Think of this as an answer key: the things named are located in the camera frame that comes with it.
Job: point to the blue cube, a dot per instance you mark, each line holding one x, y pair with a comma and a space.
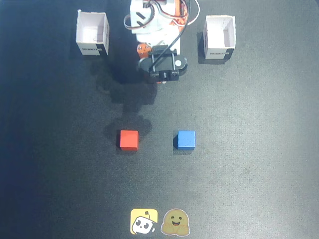
186, 140

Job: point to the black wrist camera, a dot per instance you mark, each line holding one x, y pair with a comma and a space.
164, 63

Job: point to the hugging face emoji sticker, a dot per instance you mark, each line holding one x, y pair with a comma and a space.
175, 222

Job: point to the dark grey felt mat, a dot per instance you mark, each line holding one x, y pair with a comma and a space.
249, 149

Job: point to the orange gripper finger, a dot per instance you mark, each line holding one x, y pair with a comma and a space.
143, 49

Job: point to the white and orange robot arm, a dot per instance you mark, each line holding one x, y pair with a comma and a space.
154, 27

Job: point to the white paper box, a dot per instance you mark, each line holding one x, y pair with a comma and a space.
219, 37
92, 32

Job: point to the yellow robot sticker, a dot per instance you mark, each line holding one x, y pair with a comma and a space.
143, 221

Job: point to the red cube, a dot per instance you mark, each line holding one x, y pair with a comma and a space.
129, 140

